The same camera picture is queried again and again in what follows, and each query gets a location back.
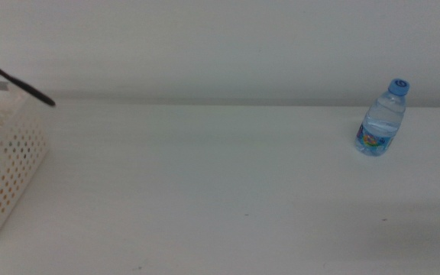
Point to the clear water bottle blue cap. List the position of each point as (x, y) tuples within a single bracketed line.
[(380, 122)]

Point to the white perforated plastic basket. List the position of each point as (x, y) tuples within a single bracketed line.
[(17, 153)]

